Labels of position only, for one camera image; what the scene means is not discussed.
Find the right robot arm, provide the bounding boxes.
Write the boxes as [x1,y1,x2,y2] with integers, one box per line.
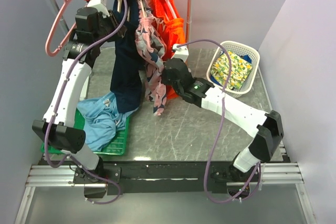
[162,58,284,182]

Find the orange shorts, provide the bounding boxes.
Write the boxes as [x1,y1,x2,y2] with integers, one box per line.
[150,0,187,100]

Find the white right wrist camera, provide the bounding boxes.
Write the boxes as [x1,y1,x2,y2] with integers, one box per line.
[171,44,189,62]

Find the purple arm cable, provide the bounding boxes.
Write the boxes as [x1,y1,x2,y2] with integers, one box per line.
[174,39,263,205]
[43,0,129,168]

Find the light blue shorts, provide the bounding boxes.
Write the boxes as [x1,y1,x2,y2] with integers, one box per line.
[77,92,136,152]

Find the black mounting base rail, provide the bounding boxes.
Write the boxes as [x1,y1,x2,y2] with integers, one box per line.
[73,161,261,199]

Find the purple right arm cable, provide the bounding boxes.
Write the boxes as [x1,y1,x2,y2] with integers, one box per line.
[174,39,263,205]

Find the blue cloth in basket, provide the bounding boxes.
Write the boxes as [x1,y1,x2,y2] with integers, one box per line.
[219,51,252,63]

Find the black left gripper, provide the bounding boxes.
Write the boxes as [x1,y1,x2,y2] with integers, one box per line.
[93,9,127,46]

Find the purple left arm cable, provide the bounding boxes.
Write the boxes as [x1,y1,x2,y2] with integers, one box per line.
[43,0,129,168]

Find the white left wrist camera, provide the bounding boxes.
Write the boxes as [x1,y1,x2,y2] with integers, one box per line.
[86,0,108,15]

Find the navy blue shorts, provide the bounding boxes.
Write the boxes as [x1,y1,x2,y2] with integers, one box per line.
[110,0,144,113]

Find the lemon print cloth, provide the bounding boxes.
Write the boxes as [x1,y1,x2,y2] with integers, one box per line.
[210,51,253,90]

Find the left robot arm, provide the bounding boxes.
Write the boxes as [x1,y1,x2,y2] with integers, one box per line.
[32,7,128,183]

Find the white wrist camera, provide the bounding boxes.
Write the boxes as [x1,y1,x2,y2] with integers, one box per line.
[171,44,189,62]
[86,0,108,15]

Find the pink patterned shorts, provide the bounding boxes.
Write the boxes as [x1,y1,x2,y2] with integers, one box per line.
[135,0,167,116]

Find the white perforated plastic basket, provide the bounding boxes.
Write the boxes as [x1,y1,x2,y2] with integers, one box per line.
[206,41,260,98]

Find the green plastic tray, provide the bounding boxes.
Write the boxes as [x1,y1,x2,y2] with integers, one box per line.
[40,108,130,156]

